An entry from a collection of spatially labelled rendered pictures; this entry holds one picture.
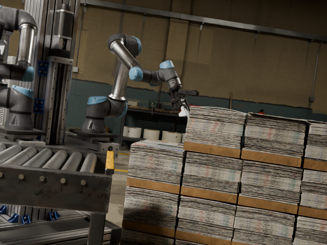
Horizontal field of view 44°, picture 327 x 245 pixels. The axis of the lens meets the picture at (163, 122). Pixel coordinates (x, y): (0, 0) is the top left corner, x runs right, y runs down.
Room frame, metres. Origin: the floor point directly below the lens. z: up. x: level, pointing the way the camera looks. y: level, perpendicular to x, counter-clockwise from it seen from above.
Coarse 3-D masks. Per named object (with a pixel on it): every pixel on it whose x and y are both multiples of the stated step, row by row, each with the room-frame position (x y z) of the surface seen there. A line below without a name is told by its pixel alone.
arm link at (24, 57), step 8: (24, 16) 2.14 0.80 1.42; (24, 24) 2.11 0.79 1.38; (32, 24) 2.13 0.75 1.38; (24, 32) 2.09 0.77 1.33; (32, 32) 2.12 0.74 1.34; (24, 40) 2.05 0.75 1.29; (32, 40) 2.08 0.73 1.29; (24, 48) 2.01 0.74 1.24; (32, 48) 2.06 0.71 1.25; (16, 56) 2.00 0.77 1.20; (24, 56) 1.98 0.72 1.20; (16, 64) 1.95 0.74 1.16; (24, 64) 1.94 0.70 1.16; (16, 72) 1.91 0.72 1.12; (24, 72) 1.92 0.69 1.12; (32, 72) 1.93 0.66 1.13; (24, 80) 1.94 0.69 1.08; (32, 80) 1.95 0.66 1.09
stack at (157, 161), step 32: (160, 160) 2.05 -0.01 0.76; (192, 160) 2.03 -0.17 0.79; (224, 160) 1.99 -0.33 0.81; (128, 192) 2.08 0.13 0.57; (160, 192) 2.05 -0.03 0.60; (224, 192) 1.99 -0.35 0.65; (256, 192) 1.96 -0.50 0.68; (288, 192) 1.93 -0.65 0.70; (320, 192) 1.90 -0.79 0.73; (160, 224) 2.05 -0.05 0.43; (192, 224) 2.02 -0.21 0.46; (224, 224) 1.98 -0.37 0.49; (256, 224) 1.95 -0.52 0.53; (288, 224) 1.92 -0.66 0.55; (320, 224) 1.90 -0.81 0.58
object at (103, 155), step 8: (8, 144) 1.73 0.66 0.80; (16, 144) 1.74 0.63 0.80; (24, 144) 1.77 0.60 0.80; (56, 152) 1.76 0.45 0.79; (72, 152) 1.77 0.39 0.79; (80, 152) 1.77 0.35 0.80; (88, 152) 1.78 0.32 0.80; (96, 152) 1.81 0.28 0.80; (48, 160) 1.75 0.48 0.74; (104, 160) 1.79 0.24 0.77; (80, 168) 1.77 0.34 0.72; (96, 168) 1.78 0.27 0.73; (104, 168) 1.79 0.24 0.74
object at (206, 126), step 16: (192, 112) 2.02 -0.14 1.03; (208, 112) 2.01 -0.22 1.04; (224, 112) 1.99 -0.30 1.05; (192, 128) 2.03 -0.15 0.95; (208, 128) 2.01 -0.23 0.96; (224, 128) 2.00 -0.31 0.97; (240, 128) 1.98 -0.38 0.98; (208, 144) 2.01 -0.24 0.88; (224, 144) 1.99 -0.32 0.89; (240, 144) 2.01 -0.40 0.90
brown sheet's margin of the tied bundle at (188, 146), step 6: (186, 144) 2.03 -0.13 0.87; (192, 144) 2.02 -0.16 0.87; (198, 144) 2.01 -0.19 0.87; (204, 144) 2.01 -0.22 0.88; (192, 150) 2.02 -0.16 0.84; (198, 150) 2.01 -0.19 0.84; (204, 150) 2.01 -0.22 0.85; (210, 150) 2.00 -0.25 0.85; (216, 150) 1.99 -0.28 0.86; (222, 150) 1.99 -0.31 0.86; (228, 150) 1.98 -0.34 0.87; (234, 150) 1.98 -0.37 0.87; (228, 156) 1.98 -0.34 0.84; (234, 156) 1.98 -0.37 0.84
